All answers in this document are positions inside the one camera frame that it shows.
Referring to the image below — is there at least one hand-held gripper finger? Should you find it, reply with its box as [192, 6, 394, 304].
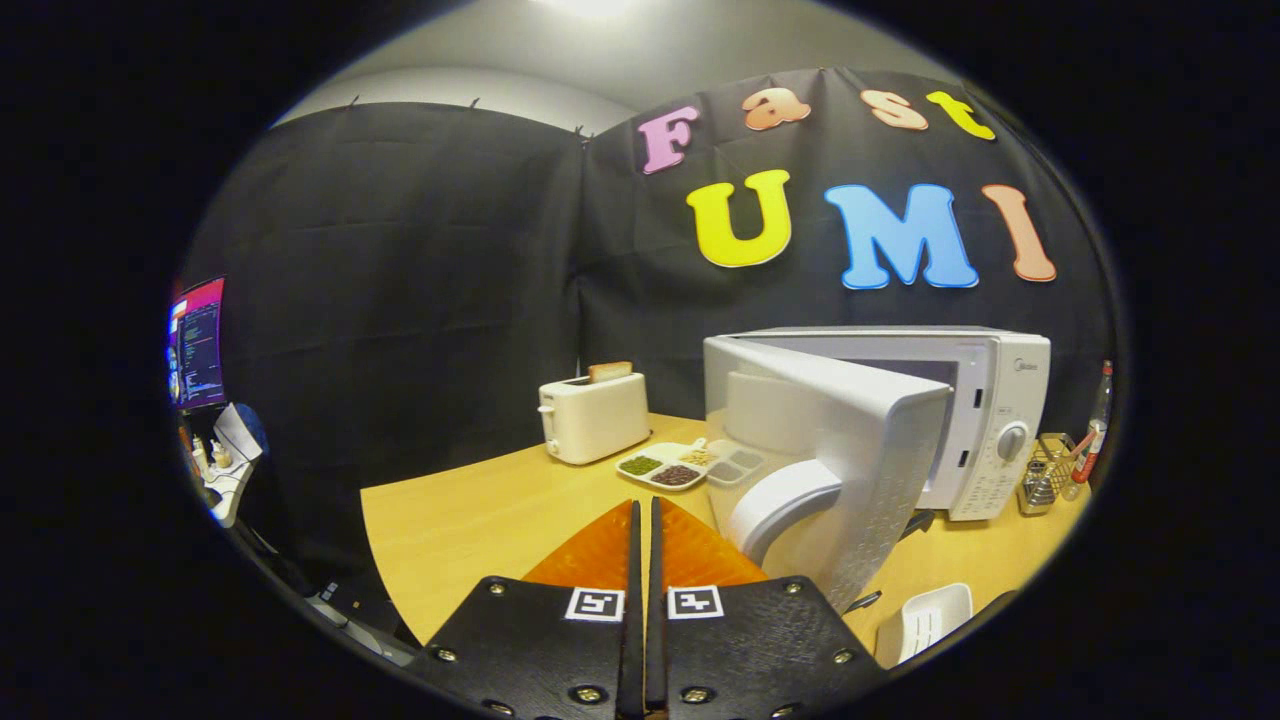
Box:
[648, 497, 886, 720]
[420, 499, 646, 720]

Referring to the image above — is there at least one white toaster oven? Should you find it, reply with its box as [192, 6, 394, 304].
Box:
[703, 326, 1052, 613]

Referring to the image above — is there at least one cream toaster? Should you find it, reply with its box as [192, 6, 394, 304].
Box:
[538, 372, 652, 466]

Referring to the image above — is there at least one white divided dish with beans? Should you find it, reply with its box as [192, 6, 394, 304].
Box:
[616, 438, 766, 492]

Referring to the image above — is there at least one small white rectangular tray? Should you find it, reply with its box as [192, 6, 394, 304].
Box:
[874, 583, 974, 669]

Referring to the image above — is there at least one white side desk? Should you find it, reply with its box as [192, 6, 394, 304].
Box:
[185, 402, 266, 529]

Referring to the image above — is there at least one clear plastic water bottle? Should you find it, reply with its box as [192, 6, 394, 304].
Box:
[1072, 360, 1114, 486]

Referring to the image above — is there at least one computer monitor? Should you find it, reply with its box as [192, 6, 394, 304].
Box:
[167, 277, 227, 413]

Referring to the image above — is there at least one metal wire utensil holder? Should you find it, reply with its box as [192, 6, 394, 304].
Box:
[1018, 432, 1079, 516]

